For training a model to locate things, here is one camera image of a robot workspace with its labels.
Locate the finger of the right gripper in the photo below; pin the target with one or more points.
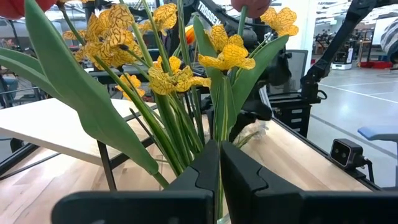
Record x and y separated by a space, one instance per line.
255 112

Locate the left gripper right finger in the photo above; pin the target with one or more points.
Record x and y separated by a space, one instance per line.
280 208

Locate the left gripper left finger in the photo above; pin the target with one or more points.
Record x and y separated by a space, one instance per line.
140 208

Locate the ribbed clear glass vase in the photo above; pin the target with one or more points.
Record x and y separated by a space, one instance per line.
255 130

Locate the yellow artificial flower stem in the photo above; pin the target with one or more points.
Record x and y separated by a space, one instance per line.
109 37
230 56
174 81

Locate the smooth clear glass vase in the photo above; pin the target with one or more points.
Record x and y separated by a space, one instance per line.
224 220

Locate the orange artificial tulip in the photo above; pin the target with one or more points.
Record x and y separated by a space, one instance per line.
190 34

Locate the red and yellow flower bouquet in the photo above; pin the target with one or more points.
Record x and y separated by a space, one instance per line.
77 93

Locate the grey panel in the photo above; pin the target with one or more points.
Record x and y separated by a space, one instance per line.
297 71

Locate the black drawer cabinet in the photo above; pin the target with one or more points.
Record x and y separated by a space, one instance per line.
292 115

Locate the black diagonal rig strut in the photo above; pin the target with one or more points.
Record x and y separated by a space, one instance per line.
335 40

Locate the white floor machine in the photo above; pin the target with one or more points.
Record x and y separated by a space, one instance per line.
342 59

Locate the person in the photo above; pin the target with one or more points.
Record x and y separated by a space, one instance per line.
390 37

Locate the blue chair seat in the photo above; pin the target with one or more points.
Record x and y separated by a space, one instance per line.
379 133

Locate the black aluminium table frame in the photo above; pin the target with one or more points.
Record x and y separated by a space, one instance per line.
311 145

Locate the black table-level camera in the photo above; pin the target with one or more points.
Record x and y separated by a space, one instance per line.
342 152

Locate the wooden shelf black metal frame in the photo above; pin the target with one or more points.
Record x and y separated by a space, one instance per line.
46 124

